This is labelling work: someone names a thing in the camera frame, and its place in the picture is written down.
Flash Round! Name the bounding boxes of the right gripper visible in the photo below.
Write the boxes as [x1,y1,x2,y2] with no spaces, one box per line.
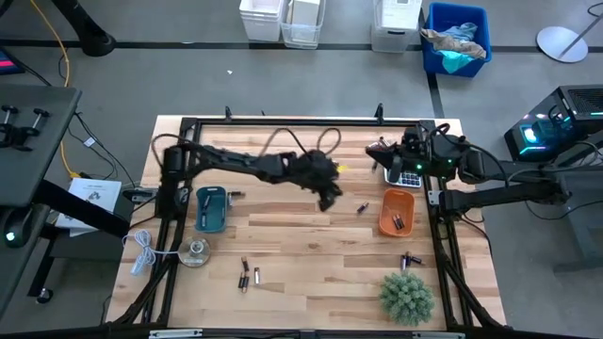
[366,146,432,184]

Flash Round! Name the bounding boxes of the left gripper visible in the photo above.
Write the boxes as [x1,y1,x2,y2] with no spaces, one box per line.
[291,150,344,212]

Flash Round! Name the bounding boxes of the silver desk calculator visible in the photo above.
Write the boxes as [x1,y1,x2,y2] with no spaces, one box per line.
[383,168,424,189]

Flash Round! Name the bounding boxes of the orange plastic bin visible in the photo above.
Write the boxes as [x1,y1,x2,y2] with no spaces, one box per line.
[378,187,416,238]

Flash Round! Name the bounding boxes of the blue plastic bin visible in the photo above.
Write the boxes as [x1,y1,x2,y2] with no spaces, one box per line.
[420,2,494,78]

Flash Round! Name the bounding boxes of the teal plastic bin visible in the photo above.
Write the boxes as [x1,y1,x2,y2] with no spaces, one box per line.
[195,186,228,234]

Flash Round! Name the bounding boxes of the teal cloth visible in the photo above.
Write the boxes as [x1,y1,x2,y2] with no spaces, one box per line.
[440,50,475,75]

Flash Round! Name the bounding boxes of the green artificial plant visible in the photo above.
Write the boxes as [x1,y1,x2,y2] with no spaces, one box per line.
[378,270,436,328]

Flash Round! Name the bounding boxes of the beige cloth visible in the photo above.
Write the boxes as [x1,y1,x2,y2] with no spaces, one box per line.
[420,27,486,60]

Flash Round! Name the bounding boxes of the white lidded storage box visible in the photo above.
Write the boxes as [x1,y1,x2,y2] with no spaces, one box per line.
[370,0,424,53]

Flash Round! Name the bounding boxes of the clear round disc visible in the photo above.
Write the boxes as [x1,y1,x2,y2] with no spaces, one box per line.
[177,235,212,268]

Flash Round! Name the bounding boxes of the light blue cloth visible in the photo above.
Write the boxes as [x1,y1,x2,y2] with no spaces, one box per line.
[442,22,478,42]

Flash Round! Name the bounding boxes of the clear storage box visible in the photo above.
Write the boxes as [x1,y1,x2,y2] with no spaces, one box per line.
[281,0,327,50]

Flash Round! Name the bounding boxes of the white carton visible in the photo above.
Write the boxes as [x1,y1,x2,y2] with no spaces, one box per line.
[291,0,321,27]

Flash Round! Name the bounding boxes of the black computer with lights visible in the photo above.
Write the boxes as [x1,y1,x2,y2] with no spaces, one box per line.
[503,84,603,164]

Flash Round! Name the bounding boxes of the black adapter box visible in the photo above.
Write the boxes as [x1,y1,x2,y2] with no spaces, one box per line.
[122,186,156,203]

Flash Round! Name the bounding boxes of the grey equipment stand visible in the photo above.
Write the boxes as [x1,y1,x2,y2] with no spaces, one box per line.
[550,159,603,274]

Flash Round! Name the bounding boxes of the grey round stand base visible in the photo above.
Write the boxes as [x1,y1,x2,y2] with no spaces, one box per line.
[536,11,603,64]

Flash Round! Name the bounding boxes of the white paper manual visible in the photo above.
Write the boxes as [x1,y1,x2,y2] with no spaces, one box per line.
[55,177,122,236]

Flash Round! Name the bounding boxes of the black diagonal bar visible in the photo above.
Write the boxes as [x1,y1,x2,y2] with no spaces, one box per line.
[35,178,131,239]

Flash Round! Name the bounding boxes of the black desk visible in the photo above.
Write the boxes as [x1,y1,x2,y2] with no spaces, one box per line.
[0,84,84,208]

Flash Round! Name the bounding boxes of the black device with light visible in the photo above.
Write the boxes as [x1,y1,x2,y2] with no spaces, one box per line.
[0,206,48,250]

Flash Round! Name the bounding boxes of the monitor with pink screen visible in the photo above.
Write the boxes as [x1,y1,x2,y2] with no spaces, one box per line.
[0,46,24,76]

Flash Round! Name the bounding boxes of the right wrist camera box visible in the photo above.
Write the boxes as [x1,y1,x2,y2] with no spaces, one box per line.
[402,125,425,150]

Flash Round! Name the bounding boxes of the black metal table frame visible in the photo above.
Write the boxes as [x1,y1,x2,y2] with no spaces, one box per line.
[112,104,505,339]

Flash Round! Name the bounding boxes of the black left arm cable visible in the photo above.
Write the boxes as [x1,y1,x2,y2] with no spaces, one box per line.
[150,126,343,166]

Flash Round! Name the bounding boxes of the silver metal bracket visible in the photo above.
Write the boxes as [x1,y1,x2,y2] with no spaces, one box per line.
[148,329,204,339]
[412,331,467,339]

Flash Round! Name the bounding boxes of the white coiled cable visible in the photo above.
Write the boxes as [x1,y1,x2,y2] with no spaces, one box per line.
[122,229,183,277]

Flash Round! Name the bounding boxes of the black curved pedestal leg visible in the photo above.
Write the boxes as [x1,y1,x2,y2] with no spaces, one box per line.
[49,0,117,57]

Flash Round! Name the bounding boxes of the yellow cable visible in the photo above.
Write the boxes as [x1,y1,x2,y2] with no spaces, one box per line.
[27,0,84,180]

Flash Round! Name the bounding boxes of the black knobbed bracket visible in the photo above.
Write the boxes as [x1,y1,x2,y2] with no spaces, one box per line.
[0,104,51,152]

